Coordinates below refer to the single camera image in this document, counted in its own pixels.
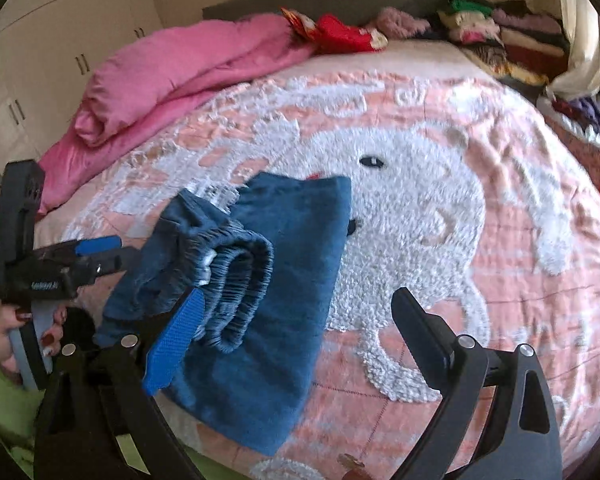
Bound blue denim pants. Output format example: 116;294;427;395
95;172;353;456

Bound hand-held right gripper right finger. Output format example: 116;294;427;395
390;287;563;480

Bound pink fluffy cloth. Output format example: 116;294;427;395
365;6;431;41

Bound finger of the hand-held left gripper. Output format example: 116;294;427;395
97;248;142;277
77;236;124;257

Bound pink quilt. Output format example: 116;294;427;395
37;12;321;216

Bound cream hanging cloth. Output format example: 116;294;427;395
545;0;600;101

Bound pile of folded clothes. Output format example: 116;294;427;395
430;0;573;91

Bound purple cloth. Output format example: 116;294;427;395
572;97;600;137

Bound grey bed headboard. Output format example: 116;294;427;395
202;0;448;28

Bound cream wardrobe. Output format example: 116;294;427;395
0;0;163;241

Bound person's left hand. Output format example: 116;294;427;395
0;306;69;376

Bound red patterned cloth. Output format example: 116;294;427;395
280;7;388;56

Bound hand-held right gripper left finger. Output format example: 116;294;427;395
32;287;208;480

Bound green clothing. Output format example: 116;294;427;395
0;305;48;466

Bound pink white printed blanket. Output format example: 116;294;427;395
32;40;600;480

